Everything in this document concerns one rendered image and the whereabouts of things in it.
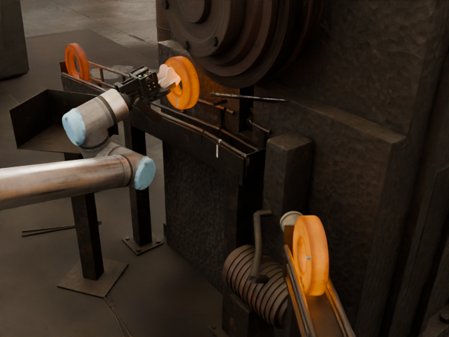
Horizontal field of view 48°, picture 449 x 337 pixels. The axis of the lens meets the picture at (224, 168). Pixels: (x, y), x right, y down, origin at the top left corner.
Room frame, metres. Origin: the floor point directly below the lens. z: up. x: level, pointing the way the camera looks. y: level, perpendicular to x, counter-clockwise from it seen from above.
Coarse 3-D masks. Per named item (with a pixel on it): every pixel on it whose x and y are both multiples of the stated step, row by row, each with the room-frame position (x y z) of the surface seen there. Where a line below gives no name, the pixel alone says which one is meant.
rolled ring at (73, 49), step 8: (72, 48) 2.13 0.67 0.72; (80, 48) 2.13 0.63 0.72; (72, 56) 2.20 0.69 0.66; (80, 56) 2.09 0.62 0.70; (72, 64) 2.20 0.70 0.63; (80, 64) 2.08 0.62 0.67; (72, 72) 2.18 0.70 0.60; (80, 72) 2.09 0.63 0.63; (88, 72) 2.09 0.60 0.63; (88, 80) 2.10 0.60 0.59
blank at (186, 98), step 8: (168, 64) 1.47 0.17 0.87; (176, 64) 1.43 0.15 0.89; (184, 64) 1.41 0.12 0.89; (176, 72) 1.43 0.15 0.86; (184, 72) 1.40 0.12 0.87; (192, 72) 1.40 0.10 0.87; (184, 80) 1.40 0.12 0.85; (192, 80) 1.38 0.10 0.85; (176, 88) 1.46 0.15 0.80; (184, 88) 1.40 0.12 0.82; (192, 88) 1.38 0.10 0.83; (168, 96) 1.47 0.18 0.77; (176, 96) 1.43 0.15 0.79; (184, 96) 1.40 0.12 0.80; (192, 96) 1.38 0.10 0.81; (176, 104) 1.43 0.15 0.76; (184, 104) 1.40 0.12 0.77; (192, 104) 1.40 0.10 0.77
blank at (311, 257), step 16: (304, 224) 0.80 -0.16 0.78; (320, 224) 0.79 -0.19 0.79; (304, 240) 0.78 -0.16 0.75; (320, 240) 0.75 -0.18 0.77; (304, 256) 0.81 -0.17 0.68; (320, 256) 0.73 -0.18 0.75; (304, 272) 0.76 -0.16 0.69; (320, 272) 0.72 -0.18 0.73; (304, 288) 0.74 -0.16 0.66; (320, 288) 0.71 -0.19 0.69
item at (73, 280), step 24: (48, 96) 1.64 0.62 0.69; (72, 96) 1.62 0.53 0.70; (96, 96) 1.59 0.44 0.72; (24, 120) 1.51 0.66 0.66; (48, 120) 1.62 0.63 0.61; (24, 144) 1.48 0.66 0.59; (48, 144) 1.47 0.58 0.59; (72, 144) 1.46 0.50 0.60; (96, 216) 1.52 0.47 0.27; (96, 240) 1.50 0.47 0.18; (96, 264) 1.48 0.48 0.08; (120, 264) 1.57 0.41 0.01; (72, 288) 1.43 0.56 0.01; (96, 288) 1.43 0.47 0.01
